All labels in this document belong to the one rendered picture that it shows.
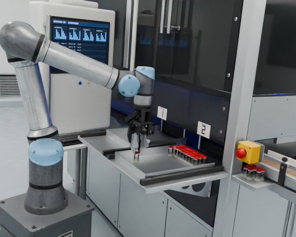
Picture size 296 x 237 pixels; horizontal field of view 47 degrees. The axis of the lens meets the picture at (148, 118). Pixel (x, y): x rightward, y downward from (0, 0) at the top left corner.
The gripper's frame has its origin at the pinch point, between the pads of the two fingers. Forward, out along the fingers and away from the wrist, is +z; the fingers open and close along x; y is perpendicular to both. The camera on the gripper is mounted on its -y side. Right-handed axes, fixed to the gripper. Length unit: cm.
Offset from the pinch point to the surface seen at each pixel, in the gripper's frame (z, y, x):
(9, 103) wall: 87, -529, 40
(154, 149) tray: 3.1, -6.2, 13.6
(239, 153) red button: -6.6, 31.9, 27.1
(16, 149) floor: 94, -288, 6
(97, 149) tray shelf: 5.9, -21.7, -8.2
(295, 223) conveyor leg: 19, 48, 47
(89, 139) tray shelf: 5.8, -37.3, -6.2
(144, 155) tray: 5.3, -5.8, 8.0
